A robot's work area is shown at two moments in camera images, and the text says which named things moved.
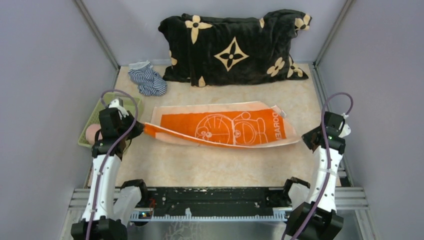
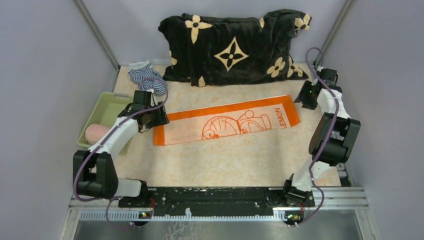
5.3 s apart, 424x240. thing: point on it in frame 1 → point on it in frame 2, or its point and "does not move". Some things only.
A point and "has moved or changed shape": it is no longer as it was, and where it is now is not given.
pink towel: (90, 132) does not move
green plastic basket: (129, 103) does not move
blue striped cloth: (150, 83) does not move
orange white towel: (240, 125) has moved or changed shape
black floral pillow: (204, 50) does not move
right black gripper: (307, 137) → (302, 97)
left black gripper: (138, 128) → (162, 118)
